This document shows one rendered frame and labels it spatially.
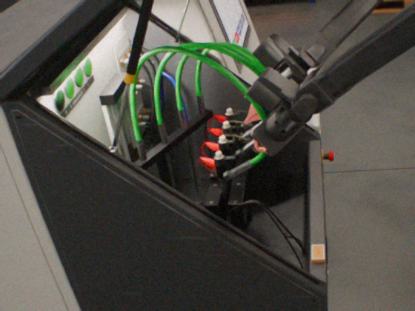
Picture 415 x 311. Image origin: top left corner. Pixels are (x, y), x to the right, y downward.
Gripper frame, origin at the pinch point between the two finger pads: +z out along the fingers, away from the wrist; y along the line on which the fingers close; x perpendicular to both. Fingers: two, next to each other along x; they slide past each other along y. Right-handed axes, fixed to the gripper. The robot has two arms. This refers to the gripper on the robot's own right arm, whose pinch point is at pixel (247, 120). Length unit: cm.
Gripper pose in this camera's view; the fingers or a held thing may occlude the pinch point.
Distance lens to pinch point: 132.5
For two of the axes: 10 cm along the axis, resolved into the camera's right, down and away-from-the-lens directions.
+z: -5.4, 5.4, 6.5
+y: -7.5, -6.5, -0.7
